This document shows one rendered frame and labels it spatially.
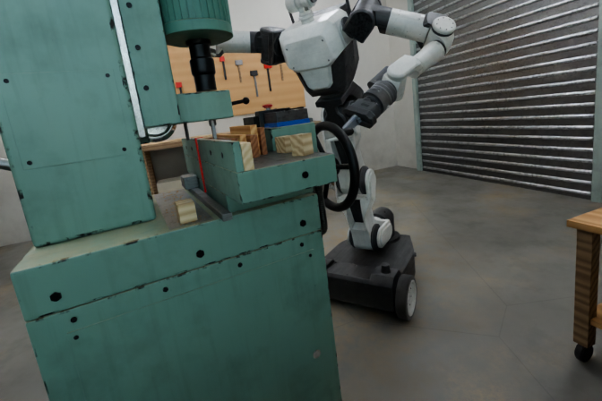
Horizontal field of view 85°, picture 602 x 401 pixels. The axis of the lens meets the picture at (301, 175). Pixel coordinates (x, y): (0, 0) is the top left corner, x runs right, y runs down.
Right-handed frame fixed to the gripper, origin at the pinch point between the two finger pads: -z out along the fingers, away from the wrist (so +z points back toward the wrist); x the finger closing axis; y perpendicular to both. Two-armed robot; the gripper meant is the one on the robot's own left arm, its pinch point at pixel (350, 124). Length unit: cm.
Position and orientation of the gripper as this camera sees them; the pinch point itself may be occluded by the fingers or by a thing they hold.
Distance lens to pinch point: 105.4
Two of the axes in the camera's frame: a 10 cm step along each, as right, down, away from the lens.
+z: 7.0, -6.6, 2.9
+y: -3.6, -6.6, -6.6
